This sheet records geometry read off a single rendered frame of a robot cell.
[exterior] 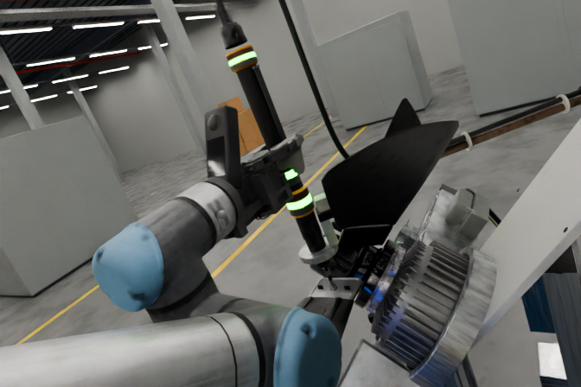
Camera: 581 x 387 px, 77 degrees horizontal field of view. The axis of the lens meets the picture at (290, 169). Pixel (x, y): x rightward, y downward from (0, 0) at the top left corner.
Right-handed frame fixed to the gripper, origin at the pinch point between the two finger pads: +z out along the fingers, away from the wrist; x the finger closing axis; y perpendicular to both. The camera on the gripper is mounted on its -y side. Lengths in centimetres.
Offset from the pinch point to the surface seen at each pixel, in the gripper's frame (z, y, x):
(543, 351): 21, 63, 27
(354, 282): -1.4, 28.4, 3.1
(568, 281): 5.7, 33.3, 34.2
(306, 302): -8.1, 27.6, -3.3
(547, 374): 15, 63, 27
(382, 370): -6.9, 42.5, 5.6
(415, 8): 1200, -47, -222
